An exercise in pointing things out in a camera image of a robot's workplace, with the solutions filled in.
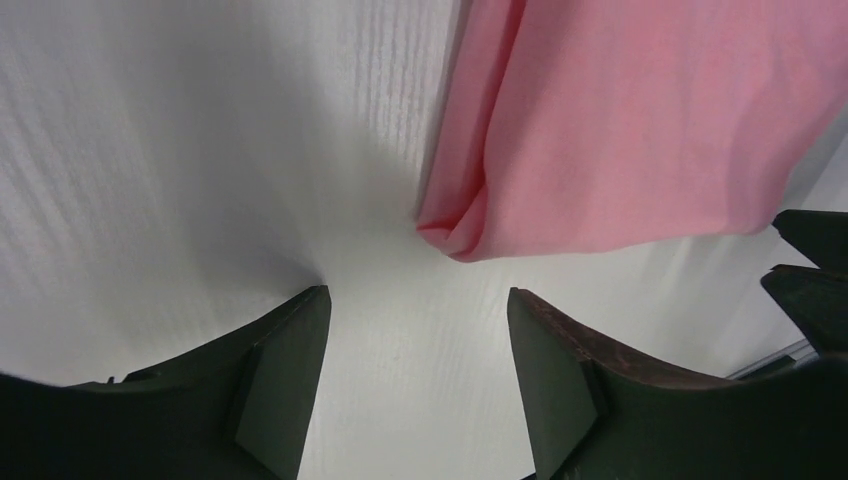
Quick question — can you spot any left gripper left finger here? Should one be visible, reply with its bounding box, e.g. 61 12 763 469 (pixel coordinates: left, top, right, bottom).
1 285 331 479

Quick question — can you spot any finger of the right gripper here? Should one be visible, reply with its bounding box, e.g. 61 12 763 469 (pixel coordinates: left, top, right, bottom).
772 209 847 271
760 265 847 355

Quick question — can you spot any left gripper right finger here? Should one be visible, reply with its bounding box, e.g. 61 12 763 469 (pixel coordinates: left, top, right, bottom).
507 288 847 479

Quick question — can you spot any pink t shirt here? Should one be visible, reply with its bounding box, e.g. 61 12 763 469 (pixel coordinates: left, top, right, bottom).
416 1 847 262

